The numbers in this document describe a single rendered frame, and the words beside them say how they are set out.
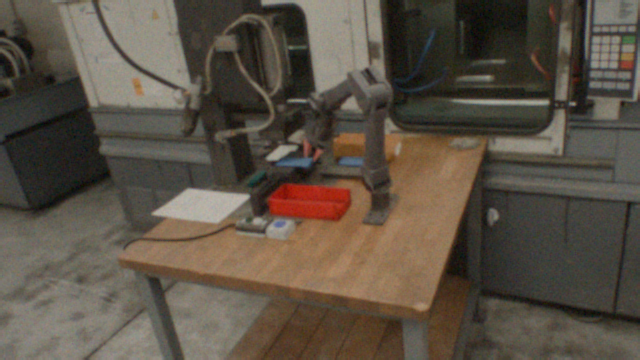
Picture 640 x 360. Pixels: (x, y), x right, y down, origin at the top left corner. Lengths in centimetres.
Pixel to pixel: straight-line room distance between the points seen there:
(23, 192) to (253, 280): 349
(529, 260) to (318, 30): 142
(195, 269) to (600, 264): 169
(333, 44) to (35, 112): 298
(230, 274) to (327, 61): 127
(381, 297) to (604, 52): 118
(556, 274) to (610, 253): 24
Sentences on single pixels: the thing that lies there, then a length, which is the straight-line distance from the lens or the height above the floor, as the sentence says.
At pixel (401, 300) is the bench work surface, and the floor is 90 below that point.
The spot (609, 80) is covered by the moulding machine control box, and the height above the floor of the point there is 115.
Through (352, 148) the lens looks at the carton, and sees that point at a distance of 201.
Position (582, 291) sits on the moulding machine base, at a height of 18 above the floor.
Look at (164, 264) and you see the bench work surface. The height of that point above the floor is 90.
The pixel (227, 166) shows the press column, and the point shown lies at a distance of 196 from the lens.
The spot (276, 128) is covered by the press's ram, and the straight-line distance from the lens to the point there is 176.
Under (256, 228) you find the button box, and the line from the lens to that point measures 157.
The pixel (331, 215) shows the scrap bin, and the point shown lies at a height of 92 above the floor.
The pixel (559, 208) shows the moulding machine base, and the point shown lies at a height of 58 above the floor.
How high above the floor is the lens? 167
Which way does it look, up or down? 24 degrees down
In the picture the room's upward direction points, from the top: 8 degrees counter-clockwise
